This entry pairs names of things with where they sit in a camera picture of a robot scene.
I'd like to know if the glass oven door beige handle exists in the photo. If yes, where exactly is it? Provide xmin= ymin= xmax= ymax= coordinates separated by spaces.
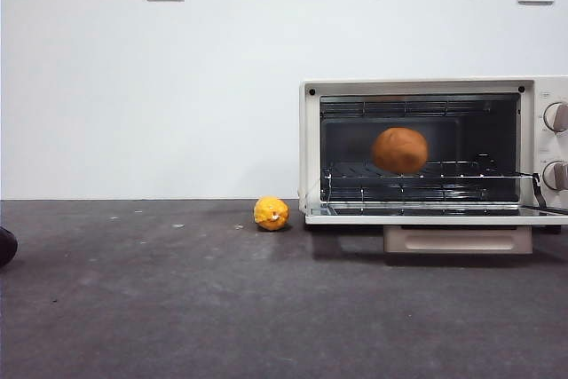
xmin=304 ymin=203 xmax=568 ymax=256

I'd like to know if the metal wire oven rack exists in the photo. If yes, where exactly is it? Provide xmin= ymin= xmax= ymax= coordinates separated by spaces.
xmin=319 ymin=154 xmax=540 ymax=202

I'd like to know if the cream toaster oven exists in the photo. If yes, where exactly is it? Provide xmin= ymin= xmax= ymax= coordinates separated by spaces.
xmin=299 ymin=75 xmax=568 ymax=234

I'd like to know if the beige oven control knob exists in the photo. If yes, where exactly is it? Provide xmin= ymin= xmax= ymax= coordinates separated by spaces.
xmin=544 ymin=102 xmax=568 ymax=134
xmin=543 ymin=160 xmax=568 ymax=192

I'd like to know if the dark purple eggplant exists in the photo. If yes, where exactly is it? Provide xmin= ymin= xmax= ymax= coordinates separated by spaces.
xmin=0 ymin=226 xmax=19 ymax=268

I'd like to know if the yellow corn cob piece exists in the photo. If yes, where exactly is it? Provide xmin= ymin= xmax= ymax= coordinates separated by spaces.
xmin=253 ymin=195 xmax=290 ymax=233

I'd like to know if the brown potato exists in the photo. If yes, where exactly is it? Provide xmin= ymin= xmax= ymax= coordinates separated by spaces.
xmin=371 ymin=126 xmax=430 ymax=174

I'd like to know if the metal oven heater guard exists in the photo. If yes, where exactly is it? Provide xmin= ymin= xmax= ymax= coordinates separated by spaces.
xmin=319 ymin=99 xmax=494 ymax=119

